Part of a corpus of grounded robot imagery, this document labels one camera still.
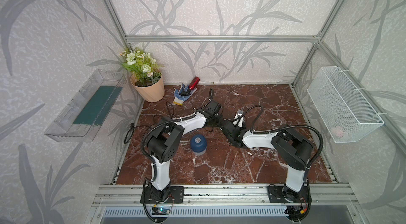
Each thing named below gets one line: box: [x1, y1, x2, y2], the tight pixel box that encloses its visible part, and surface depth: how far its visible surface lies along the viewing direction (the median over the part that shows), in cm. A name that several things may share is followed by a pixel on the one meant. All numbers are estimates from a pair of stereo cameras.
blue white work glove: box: [172, 82, 198, 106], surface depth 116 cm
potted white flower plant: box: [119, 47, 165, 103], surface depth 98 cm
